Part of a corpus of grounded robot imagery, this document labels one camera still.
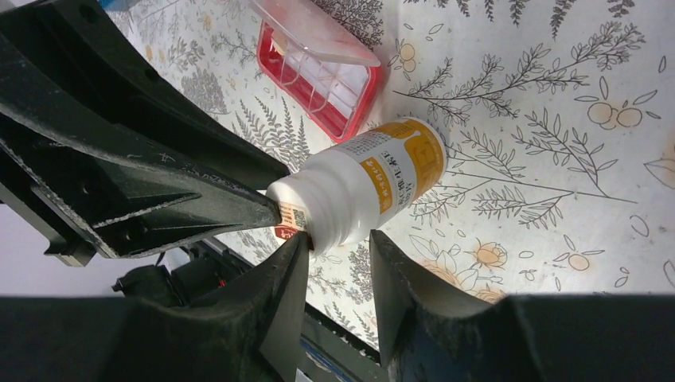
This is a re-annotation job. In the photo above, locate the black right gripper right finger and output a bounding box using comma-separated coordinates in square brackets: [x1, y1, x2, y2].
[369, 230, 674, 381]

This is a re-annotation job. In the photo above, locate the floral patterned mat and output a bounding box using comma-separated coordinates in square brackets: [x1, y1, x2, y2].
[107, 1, 674, 348]

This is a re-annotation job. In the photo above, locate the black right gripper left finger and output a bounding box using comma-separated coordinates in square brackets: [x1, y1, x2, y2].
[1, 232, 310, 381]

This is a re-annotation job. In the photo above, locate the red pill organizer box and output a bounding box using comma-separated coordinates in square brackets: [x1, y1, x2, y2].
[250, 0, 382, 142]

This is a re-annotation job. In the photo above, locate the white pill bottle orange label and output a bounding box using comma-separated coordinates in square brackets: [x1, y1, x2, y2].
[265, 117, 447, 255]

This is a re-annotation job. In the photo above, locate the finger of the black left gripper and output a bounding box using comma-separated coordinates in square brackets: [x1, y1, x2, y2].
[1, 104, 281, 259]
[1, 1, 290, 190]

